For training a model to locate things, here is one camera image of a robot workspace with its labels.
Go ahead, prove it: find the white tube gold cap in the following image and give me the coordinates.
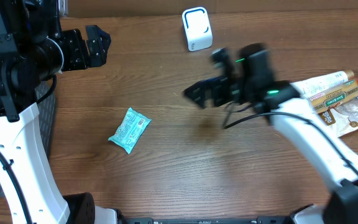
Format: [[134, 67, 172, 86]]
[[291, 70, 355, 98]]

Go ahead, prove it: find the teal snack packet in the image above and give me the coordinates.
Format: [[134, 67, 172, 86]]
[[108, 108, 152, 154]]

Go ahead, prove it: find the orange spaghetti pack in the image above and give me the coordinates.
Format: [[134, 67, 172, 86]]
[[308, 77, 358, 113]]

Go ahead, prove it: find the beige clear food pouch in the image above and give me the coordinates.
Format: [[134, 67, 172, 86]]
[[319, 97, 358, 137]]

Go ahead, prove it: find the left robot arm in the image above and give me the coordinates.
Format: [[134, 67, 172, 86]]
[[0, 0, 119, 224]]

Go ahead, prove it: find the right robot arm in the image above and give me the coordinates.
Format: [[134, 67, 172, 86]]
[[183, 43, 358, 224]]

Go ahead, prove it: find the white barcode scanner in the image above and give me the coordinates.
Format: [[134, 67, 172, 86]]
[[181, 7, 213, 52]]

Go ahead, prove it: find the grey plastic mesh basket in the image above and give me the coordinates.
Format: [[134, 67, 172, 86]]
[[0, 82, 58, 205]]

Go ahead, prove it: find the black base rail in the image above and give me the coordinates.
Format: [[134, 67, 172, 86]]
[[116, 216, 346, 224]]

